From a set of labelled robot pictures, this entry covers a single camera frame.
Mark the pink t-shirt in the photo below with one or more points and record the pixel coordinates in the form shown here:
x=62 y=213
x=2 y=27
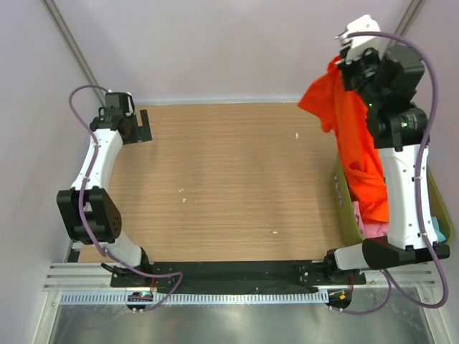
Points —
x=369 y=230

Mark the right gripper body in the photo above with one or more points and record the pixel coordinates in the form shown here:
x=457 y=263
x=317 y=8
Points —
x=358 y=75

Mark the orange t-shirt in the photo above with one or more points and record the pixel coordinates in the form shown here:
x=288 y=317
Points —
x=344 y=113

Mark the green laundry basket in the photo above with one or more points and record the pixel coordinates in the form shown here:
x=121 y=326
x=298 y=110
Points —
x=343 y=199

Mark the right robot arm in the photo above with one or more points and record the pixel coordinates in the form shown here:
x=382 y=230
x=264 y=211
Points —
x=397 y=126

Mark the white slotted cable duct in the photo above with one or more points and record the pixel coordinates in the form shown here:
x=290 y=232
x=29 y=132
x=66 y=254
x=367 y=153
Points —
x=143 y=299

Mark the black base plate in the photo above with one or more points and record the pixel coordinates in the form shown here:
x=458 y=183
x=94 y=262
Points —
x=255 y=277

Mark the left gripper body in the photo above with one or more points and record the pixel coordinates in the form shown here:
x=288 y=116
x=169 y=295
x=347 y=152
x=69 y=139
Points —
x=130 y=137

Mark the light blue t-shirt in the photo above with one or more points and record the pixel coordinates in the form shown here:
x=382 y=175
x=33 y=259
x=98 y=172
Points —
x=436 y=225

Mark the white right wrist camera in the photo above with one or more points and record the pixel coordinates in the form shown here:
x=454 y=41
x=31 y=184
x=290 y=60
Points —
x=352 y=43

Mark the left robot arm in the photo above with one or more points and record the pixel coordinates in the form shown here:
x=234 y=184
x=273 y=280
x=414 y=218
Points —
x=88 y=212

